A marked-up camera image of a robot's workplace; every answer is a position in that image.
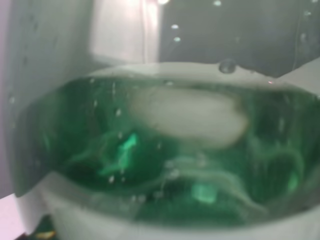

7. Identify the green transparent water bottle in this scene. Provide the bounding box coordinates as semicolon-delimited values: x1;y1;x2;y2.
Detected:
9;0;320;240

